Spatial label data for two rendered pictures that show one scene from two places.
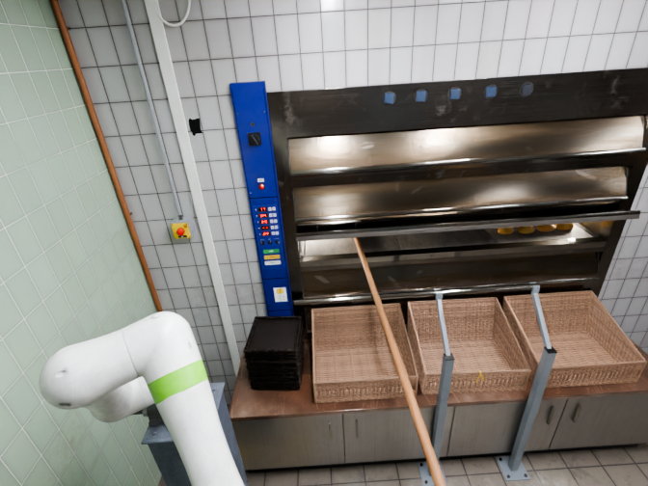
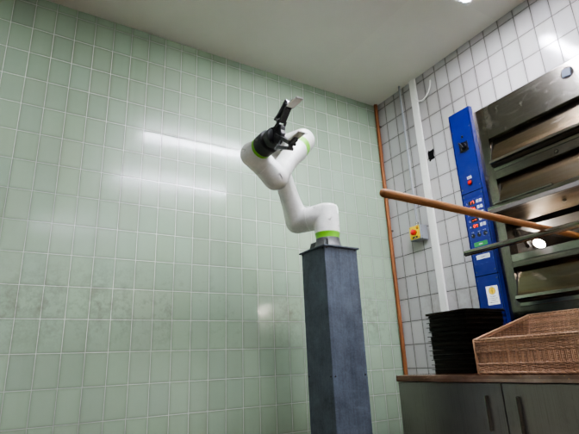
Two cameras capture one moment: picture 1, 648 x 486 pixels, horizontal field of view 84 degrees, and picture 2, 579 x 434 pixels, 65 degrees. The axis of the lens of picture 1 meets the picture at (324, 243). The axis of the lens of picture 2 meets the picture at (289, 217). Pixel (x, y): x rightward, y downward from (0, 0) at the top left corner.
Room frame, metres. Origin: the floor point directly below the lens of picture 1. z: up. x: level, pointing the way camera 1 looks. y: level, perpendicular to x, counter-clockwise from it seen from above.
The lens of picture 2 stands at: (-0.52, -1.32, 0.66)
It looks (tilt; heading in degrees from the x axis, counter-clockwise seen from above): 18 degrees up; 58
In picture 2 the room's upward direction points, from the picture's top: 3 degrees counter-clockwise
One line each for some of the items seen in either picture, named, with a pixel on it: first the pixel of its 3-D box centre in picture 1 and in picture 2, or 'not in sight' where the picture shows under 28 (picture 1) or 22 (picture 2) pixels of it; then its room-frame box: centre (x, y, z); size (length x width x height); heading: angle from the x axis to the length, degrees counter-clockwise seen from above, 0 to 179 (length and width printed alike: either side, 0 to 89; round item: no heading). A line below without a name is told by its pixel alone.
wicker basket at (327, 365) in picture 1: (360, 349); (561, 337); (1.55, -0.17, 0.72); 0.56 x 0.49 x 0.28; 90
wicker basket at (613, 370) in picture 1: (565, 336); not in sight; (1.55, -1.36, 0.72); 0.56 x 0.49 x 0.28; 90
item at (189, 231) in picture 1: (182, 228); (418, 232); (1.77, 0.75, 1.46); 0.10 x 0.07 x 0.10; 90
